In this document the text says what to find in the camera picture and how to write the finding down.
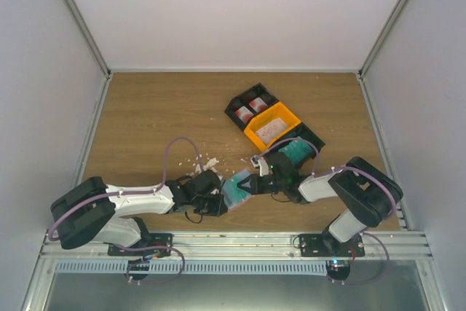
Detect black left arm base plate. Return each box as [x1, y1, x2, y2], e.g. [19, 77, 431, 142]
[107, 233, 173, 258]

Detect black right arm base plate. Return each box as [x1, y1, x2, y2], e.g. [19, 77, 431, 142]
[291, 233, 366, 258]

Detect black divided bin left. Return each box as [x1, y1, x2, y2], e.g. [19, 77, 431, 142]
[224, 83, 279, 131]

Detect pink patterned cards in bin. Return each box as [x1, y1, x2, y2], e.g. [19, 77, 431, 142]
[256, 118, 288, 145]

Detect black bin right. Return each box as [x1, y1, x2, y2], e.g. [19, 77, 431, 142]
[277, 123, 325, 169]

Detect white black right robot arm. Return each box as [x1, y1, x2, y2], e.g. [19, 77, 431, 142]
[233, 151, 403, 256]

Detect teal cards stack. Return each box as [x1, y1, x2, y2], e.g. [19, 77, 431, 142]
[278, 140, 316, 168]

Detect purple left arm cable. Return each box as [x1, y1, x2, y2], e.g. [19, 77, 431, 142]
[49, 136, 203, 243]

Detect grey slotted cable duct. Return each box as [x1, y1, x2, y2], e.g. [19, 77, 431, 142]
[55, 259, 327, 276]

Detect red white cards in bin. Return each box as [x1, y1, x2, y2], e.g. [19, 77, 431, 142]
[234, 98, 268, 124]

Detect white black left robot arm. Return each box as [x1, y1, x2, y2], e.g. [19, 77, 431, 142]
[47, 170, 228, 256]

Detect teal credit card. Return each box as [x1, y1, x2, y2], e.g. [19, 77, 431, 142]
[221, 168, 254, 210]

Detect yellow plastic bin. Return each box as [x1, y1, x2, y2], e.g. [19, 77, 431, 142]
[243, 102, 301, 151]

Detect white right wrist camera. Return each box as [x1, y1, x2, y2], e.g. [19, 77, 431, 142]
[250, 155, 269, 177]

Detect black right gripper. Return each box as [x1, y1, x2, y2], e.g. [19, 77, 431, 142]
[238, 174, 286, 196]

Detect aluminium front rail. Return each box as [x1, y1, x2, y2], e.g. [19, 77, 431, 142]
[39, 231, 433, 260]

